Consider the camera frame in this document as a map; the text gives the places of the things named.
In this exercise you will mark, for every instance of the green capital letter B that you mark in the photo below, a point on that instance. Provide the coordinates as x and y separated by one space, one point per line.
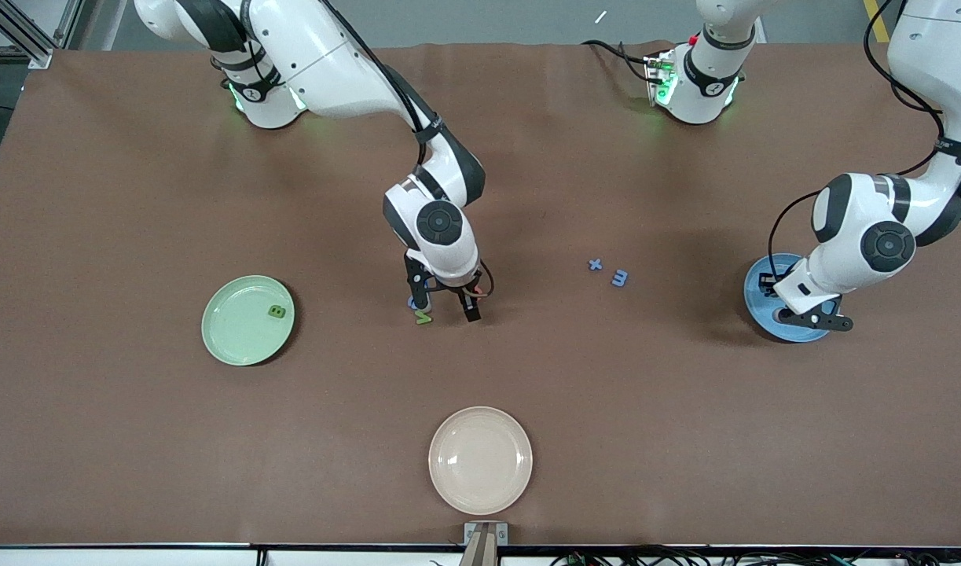
276 312

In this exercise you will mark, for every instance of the aluminium frame profile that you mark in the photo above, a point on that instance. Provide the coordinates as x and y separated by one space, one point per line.
24 35

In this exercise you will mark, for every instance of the green capital letter M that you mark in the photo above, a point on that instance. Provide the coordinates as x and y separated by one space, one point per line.
423 317

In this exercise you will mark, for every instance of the brown table cover mat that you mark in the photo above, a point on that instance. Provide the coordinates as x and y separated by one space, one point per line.
606 432

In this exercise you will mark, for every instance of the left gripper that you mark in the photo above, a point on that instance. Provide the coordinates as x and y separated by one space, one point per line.
765 283

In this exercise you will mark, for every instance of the white table edge rail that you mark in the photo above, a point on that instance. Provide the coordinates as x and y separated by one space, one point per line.
134 558

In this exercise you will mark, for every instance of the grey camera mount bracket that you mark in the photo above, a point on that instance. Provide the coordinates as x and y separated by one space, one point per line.
486 534

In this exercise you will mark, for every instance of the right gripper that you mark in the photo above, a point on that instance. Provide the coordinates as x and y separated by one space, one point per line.
449 288

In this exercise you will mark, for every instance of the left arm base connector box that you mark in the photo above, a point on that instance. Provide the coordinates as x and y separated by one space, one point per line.
661 79

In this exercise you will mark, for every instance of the blue plate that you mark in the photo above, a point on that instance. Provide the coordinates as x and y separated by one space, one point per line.
798 337

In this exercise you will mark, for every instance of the green plate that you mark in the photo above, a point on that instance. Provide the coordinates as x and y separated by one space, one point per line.
240 330

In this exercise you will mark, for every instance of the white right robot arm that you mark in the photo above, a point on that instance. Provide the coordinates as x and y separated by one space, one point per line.
307 47

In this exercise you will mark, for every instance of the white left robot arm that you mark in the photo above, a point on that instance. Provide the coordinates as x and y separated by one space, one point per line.
849 228

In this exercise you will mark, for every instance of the blue letter m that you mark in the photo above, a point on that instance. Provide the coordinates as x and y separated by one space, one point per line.
620 277

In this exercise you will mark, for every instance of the beige plate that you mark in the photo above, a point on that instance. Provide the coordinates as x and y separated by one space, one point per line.
480 460

